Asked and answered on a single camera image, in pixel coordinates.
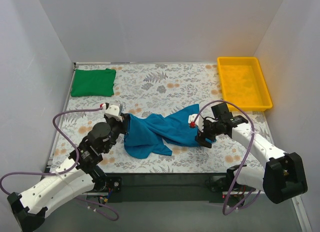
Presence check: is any blue t shirt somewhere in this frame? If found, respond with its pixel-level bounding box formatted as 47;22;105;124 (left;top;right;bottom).
124;104;200;159

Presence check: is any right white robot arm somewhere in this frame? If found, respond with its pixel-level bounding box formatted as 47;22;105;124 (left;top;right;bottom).
188;102;308;204

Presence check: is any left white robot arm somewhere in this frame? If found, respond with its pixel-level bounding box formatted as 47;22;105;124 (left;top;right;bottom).
7;114;130;232

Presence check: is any yellow plastic bin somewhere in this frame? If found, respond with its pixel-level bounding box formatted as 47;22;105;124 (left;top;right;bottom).
217;56;273;112

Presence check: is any floral table mat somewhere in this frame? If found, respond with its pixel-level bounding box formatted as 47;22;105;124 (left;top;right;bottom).
49;63;262;173

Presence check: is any folded green t shirt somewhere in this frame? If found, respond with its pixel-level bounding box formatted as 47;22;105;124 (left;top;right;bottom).
70;68;116;97

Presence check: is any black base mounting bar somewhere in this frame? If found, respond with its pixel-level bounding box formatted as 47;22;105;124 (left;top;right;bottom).
100;172;231;204

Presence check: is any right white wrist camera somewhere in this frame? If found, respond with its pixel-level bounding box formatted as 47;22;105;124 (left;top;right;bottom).
188;114;204;132

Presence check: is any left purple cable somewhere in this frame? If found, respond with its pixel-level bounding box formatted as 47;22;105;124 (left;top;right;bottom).
0;104;120;221

